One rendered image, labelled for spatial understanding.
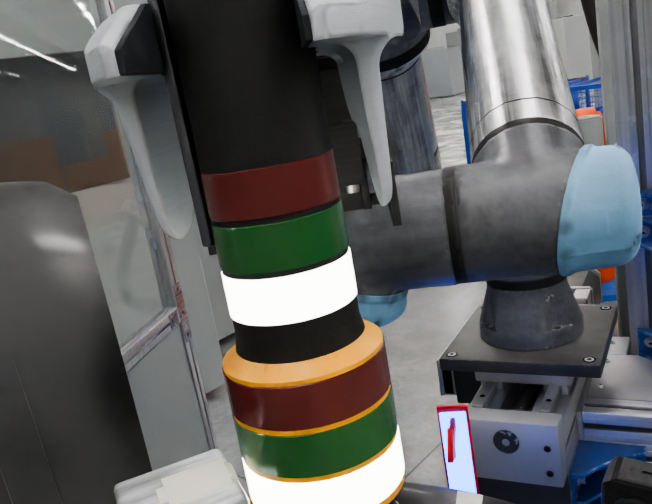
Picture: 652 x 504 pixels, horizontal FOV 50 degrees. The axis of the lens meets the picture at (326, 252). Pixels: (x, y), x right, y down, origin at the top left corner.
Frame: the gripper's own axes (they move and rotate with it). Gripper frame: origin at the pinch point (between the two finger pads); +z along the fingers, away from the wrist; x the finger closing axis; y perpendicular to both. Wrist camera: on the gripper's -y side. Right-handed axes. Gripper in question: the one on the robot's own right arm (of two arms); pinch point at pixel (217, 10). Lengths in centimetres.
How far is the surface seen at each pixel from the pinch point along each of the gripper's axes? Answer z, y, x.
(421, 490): -26.7, 29.6, -2.8
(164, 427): -122, 68, 50
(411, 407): -267, 145, -4
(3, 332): -7.2, 8.4, 11.0
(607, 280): -379, 140, -128
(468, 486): -36, 36, -7
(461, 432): -35.6, 30.6, -6.7
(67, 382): -6.4, 10.3, 8.8
